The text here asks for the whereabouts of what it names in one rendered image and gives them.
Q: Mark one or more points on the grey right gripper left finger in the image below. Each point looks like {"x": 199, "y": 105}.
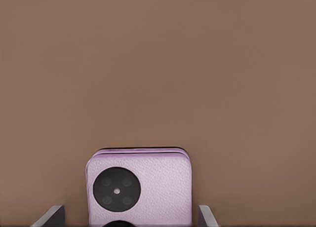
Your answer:
{"x": 53, "y": 215}

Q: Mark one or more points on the lilac leather-textured phone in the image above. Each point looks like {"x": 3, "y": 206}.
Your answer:
{"x": 160, "y": 187}

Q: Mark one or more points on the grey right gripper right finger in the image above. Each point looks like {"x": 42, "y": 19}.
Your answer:
{"x": 205, "y": 215}

